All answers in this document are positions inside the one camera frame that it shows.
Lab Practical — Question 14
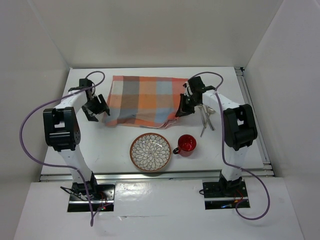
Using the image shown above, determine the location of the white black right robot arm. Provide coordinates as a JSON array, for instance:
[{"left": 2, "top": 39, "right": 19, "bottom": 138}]
[{"left": 176, "top": 76, "right": 258, "bottom": 196}]

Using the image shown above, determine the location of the aluminium front rail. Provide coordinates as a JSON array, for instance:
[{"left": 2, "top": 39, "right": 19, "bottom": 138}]
[{"left": 39, "top": 169, "right": 275, "bottom": 182}]

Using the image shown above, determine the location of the silver fork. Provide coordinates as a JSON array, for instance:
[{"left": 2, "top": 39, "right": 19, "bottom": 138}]
[{"left": 198, "top": 105, "right": 206, "bottom": 126}]

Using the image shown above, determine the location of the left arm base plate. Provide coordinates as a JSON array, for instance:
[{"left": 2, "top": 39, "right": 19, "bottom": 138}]
[{"left": 60, "top": 183, "right": 116, "bottom": 213}]

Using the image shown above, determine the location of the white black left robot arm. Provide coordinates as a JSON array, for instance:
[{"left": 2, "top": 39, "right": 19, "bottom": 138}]
[{"left": 43, "top": 78, "right": 110, "bottom": 200}]

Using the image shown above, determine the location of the orange blue checkered cloth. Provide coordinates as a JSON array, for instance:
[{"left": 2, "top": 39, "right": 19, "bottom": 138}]
[{"left": 102, "top": 75, "right": 187, "bottom": 129}]

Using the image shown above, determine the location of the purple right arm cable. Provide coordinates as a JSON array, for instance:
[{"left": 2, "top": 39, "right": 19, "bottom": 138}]
[{"left": 191, "top": 71, "right": 272, "bottom": 221}]

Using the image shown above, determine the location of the floral patterned ceramic plate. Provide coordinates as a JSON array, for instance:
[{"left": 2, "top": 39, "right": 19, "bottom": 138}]
[{"left": 129, "top": 132, "right": 172, "bottom": 173}]

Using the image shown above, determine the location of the aluminium right side rail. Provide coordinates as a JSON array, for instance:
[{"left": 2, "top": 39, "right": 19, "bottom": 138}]
[{"left": 234, "top": 67, "right": 274, "bottom": 172}]

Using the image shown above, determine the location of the silver spoon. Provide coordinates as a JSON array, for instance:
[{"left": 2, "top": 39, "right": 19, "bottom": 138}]
[{"left": 199, "top": 105, "right": 216, "bottom": 137}]

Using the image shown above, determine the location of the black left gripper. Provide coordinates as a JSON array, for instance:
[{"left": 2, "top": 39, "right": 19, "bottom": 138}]
[{"left": 81, "top": 94, "right": 110, "bottom": 123}]

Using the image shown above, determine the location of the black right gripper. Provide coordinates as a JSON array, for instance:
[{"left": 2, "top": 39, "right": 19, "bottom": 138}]
[{"left": 176, "top": 93, "right": 201, "bottom": 118}]

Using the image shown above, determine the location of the aluminium rail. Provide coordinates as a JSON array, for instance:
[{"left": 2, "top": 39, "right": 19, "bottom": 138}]
[
  {"left": 234, "top": 67, "right": 274, "bottom": 172},
  {"left": 39, "top": 169, "right": 275, "bottom": 182}
]

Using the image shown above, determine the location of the red enamel mug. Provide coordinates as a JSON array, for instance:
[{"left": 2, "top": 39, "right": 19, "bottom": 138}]
[{"left": 172, "top": 134, "right": 197, "bottom": 157}]

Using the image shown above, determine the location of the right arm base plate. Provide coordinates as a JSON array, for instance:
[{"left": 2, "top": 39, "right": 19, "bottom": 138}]
[{"left": 199, "top": 181, "right": 251, "bottom": 210}]

